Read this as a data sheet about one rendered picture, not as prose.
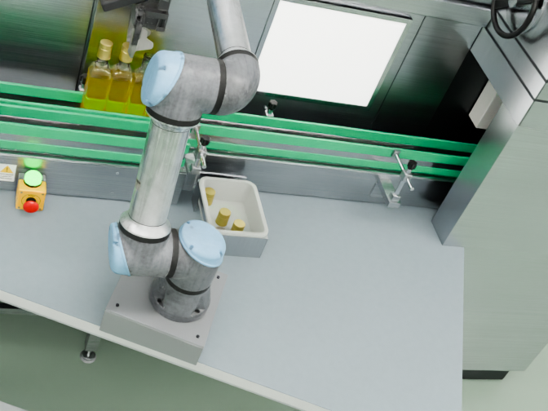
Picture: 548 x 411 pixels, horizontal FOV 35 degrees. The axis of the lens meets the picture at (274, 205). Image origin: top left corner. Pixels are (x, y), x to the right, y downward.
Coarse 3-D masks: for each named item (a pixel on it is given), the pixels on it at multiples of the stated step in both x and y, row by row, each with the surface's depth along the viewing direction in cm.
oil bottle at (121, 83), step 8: (112, 72) 230; (120, 72) 229; (128, 72) 230; (112, 80) 230; (120, 80) 230; (128, 80) 230; (112, 88) 231; (120, 88) 232; (128, 88) 232; (112, 96) 233; (120, 96) 233; (128, 96) 234; (112, 104) 235; (120, 104) 235; (112, 112) 237; (120, 112) 237
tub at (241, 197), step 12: (204, 180) 247; (216, 180) 249; (228, 180) 250; (240, 180) 252; (204, 192) 243; (216, 192) 252; (228, 192) 253; (240, 192) 254; (252, 192) 252; (204, 204) 240; (216, 204) 252; (228, 204) 254; (240, 204) 255; (252, 204) 250; (216, 216) 248; (240, 216) 251; (252, 216) 249; (264, 216) 244; (216, 228) 234; (228, 228) 246; (252, 228) 248; (264, 228) 240
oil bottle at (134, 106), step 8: (136, 72) 232; (136, 80) 231; (136, 88) 232; (136, 96) 234; (128, 104) 236; (136, 104) 236; (144, 104) 237; (128, 112) 237; (136, 112) 238; (144, 112) 238
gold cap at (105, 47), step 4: (104, 40) 224; (108, 40) 225; (100, 44) 223; (104, 44) 223; (108, 44) 223; (112, 44) 224; (100, 48) 224; (104, 48) 223; (108, 48) 223; (112, 48) 225; (100, 52) 224; (104, 52) 224; (108, 52) 224; (100, 56) 225; (104, 56) 225; (108, 56) 225
